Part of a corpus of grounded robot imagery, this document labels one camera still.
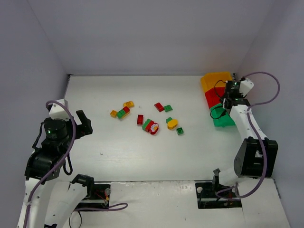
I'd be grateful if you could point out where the green red flower lego stack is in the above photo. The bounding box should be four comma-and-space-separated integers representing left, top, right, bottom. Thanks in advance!
142, 119, 159, 135

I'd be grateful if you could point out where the green square lego brick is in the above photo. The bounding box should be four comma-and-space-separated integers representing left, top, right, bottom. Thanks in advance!
176, 127, 184, 135

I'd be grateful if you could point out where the red long lego brick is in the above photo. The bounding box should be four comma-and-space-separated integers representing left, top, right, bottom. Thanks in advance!
137, 114, 143, 125

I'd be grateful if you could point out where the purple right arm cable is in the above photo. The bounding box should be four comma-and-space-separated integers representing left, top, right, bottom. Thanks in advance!
215, 72, 280, 200

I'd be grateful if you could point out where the yellow curved lego brick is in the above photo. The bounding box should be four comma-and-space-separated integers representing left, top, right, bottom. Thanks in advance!
123, 101, 134, 108

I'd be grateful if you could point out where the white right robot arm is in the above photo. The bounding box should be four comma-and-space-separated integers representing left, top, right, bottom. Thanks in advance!
212, 79, 278, 189

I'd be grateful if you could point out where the red sloped lego brick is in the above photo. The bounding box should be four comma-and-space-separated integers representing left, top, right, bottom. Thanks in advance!
154, 102, 164, 112

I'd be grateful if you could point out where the yellow plastic bin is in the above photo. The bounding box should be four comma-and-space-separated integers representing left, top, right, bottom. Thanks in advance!
200, 72, 232, 93

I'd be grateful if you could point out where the green plastic bin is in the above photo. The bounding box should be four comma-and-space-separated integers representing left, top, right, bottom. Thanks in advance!
210, 103, 235, 127

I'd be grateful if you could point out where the red plastic bin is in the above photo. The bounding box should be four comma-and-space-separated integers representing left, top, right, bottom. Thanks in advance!
205, 87, 225, 109

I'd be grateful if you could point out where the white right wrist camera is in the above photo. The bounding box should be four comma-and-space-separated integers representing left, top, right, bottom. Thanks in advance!
239, 78, 254, 97

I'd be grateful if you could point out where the small yellow lego brick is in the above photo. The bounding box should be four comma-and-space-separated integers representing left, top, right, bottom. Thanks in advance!
110, 110, 117, 118

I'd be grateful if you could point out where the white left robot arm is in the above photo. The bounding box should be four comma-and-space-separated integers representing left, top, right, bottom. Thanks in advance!
17, 110, 94, 228

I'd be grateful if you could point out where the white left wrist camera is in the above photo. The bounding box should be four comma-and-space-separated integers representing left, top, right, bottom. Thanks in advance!
49, 99, 69, 121

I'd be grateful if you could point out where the green red yellow lego stack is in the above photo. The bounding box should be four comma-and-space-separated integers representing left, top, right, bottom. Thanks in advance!
116, 106, 130, 119

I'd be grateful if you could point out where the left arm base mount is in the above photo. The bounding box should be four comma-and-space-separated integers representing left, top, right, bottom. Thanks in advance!
76, 182, 111, 211

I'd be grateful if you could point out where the green yellow oval lego stack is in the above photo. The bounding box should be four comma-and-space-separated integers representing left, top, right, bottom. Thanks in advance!
166, 117, 178, 130

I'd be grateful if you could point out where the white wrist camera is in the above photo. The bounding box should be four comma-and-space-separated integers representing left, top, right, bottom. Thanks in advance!
49, 99, 69, 121
239, 78, 254, 97

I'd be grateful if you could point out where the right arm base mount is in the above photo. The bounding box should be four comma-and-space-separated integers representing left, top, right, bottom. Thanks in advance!
195, 181, 242, 209

